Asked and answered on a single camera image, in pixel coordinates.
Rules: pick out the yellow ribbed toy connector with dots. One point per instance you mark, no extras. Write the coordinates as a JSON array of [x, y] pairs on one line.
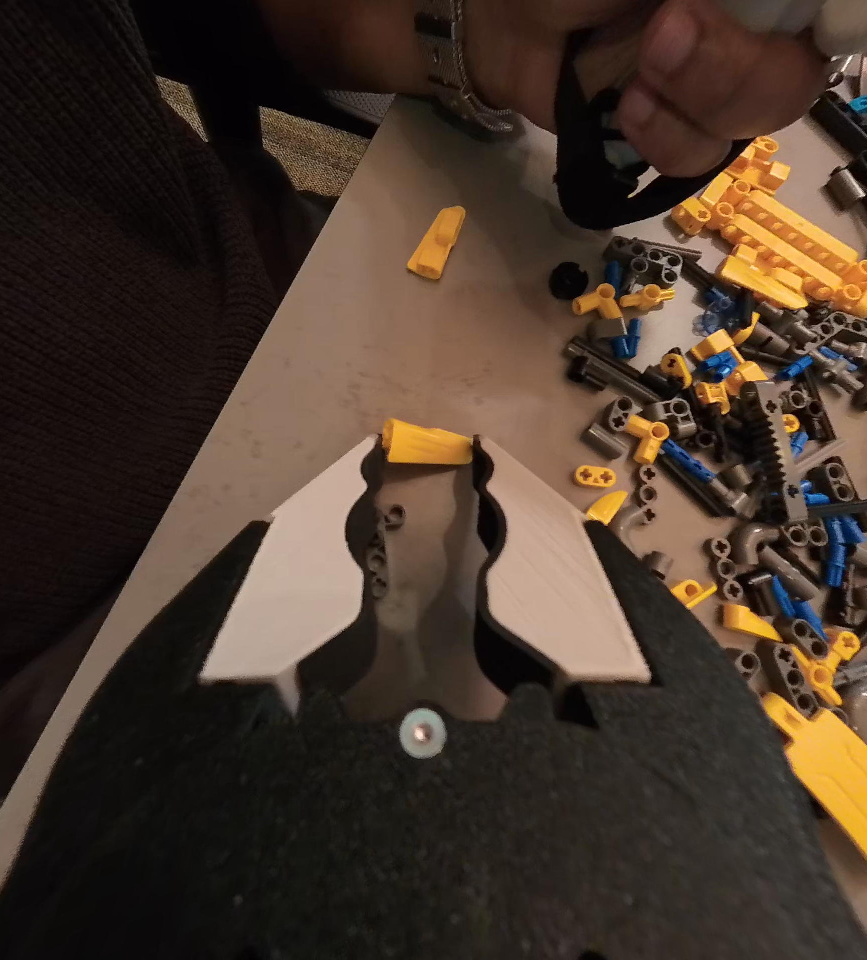
[[426, 444]]

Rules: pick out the yellow wedge toy piece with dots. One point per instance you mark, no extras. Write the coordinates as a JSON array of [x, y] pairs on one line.
[[437, 244]]

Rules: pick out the grey angled toy beam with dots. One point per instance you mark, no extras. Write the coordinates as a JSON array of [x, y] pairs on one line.
[[379, 562]]

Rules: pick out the person's left forearm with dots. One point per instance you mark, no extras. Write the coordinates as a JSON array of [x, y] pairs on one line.
[[343, 37]]

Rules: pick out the large yellow curved toy panel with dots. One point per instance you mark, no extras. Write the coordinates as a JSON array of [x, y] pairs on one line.
[[846, 787]]

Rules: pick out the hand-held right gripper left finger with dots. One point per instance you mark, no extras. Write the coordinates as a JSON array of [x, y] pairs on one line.
[[298, 592]]

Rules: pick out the pile of yellow blue toy pieces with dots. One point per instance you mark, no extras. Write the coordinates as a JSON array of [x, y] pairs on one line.
[[771, 450]]

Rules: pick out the dark knitted sweater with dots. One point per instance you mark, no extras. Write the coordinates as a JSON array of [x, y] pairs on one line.
[[66, 300]]

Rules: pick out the yellow toy beam assembly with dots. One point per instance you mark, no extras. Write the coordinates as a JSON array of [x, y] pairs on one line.
[[801, 240]]

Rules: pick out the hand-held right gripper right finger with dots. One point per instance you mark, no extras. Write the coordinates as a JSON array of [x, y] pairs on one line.
[[553, 585]]

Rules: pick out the person's left hand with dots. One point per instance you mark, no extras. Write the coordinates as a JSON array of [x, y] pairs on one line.
[[703, 82]]

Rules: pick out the metal mesh wristwatch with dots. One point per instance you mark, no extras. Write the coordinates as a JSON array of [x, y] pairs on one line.
[[445, 60]]

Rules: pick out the black round toy piece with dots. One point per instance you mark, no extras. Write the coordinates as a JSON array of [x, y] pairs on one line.
[[568, 279]]

